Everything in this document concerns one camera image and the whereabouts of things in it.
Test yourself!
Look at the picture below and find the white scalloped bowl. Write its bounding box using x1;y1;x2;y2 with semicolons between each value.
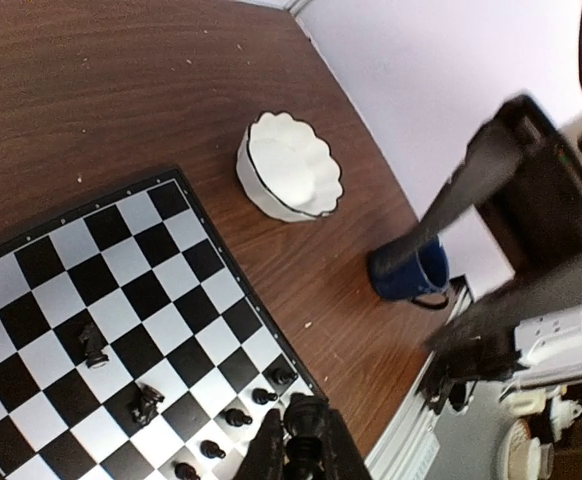
236;111;344;223

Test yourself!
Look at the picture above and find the dark blue mug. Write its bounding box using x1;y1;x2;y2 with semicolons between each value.
367;237;450;311

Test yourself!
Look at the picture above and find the black knight lying apart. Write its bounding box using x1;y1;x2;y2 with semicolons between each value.
78;323;109;369

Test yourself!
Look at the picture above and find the black pawn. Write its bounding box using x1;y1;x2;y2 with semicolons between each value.
251;388;278;405
224;408;253;428
200;440;226;459
174;462;201;480

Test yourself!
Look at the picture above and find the aluminium front rail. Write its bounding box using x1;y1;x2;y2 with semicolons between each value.
365;274;477;480

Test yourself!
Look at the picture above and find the black grey chessboard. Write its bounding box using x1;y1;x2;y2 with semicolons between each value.
0;169;320;479

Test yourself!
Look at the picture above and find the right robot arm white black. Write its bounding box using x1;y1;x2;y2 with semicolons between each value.
367;9;582;412

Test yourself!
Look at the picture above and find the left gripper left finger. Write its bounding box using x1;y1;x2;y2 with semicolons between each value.
235;409;285;480

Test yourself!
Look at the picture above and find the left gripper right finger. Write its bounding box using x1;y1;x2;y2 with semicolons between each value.
322;409;371;480

